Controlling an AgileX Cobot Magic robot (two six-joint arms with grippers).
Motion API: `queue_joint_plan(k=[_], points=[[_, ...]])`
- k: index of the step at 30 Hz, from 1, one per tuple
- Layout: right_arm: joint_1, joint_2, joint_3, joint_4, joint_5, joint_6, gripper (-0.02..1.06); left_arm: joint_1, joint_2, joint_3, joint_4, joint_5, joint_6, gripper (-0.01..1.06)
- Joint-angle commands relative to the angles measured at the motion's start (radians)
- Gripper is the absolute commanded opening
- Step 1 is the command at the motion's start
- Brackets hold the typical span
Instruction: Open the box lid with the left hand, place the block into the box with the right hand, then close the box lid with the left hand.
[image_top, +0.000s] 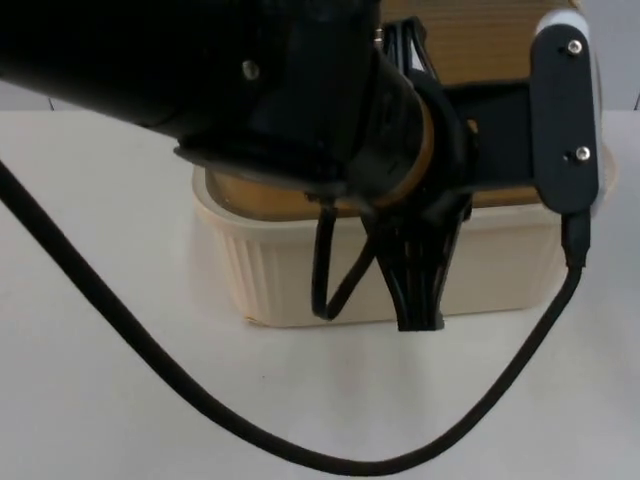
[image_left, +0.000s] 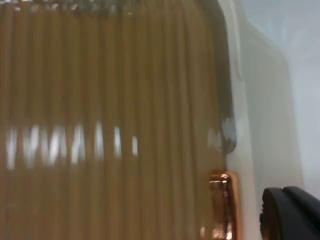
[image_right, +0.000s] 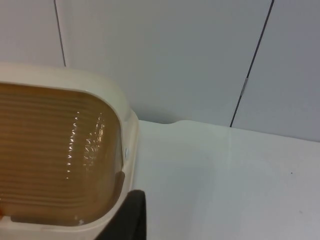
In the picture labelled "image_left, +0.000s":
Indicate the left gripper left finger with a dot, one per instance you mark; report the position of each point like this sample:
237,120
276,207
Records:
275,220

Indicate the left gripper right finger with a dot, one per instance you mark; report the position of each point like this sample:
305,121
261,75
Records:
306,207

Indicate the cream lid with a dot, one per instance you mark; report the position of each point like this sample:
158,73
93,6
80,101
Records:
112,87

